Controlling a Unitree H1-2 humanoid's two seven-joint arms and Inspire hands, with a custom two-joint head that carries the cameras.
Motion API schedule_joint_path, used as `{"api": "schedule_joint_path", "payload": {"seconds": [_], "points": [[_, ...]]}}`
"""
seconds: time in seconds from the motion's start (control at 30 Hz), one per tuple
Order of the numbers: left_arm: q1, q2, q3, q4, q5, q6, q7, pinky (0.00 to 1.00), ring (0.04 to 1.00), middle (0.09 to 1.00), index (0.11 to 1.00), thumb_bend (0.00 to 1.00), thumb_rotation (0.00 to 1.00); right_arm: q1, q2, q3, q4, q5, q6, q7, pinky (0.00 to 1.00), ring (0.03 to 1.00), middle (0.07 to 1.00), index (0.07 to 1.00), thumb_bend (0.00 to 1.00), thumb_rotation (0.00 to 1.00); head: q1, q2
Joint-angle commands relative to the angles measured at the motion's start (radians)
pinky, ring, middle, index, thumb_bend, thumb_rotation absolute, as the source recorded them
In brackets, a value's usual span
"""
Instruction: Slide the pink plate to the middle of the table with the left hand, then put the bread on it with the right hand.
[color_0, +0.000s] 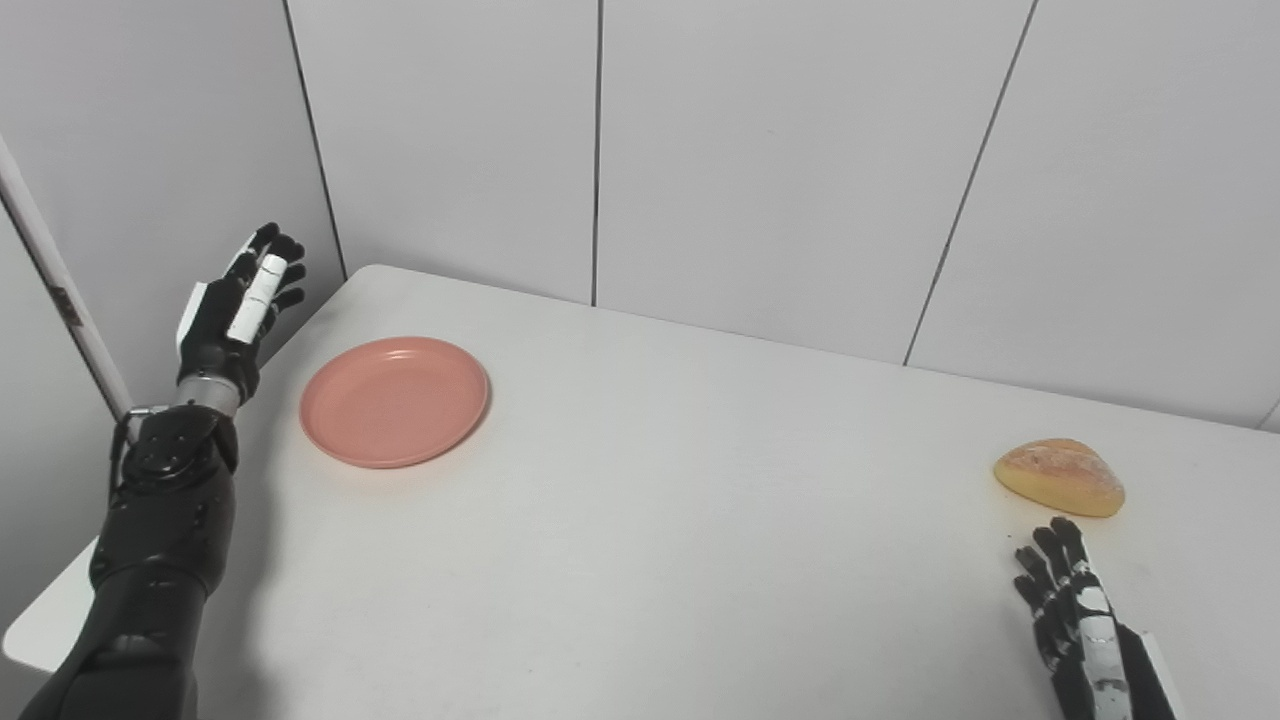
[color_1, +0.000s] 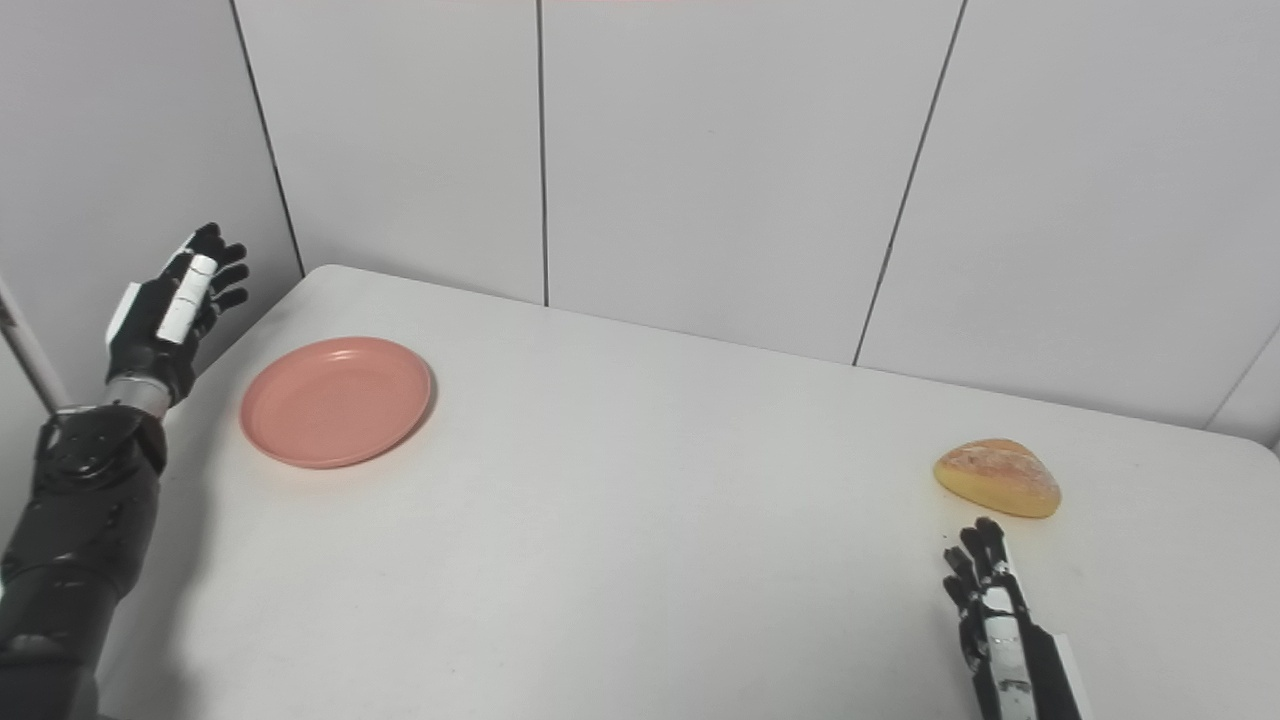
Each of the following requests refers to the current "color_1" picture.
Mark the golden bread roll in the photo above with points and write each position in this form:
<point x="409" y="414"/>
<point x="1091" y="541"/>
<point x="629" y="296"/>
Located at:
<point x="998" y="478"/>

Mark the pink round plate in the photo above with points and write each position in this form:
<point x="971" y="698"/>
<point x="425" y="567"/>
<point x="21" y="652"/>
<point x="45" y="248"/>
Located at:
<point x="335" y="402"/>

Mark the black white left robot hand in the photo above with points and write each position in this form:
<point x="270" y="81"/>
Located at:
<point x="150" y="335"/>

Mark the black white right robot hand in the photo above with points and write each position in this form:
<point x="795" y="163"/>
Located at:
<point x="1015" y="660"/>

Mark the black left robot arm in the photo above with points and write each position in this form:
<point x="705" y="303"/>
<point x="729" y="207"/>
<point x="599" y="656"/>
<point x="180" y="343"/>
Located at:
<point x="80" y="530"/>

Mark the white upright post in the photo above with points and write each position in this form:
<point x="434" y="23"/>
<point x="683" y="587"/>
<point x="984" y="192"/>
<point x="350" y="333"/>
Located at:
<point x="30" y="355"/>

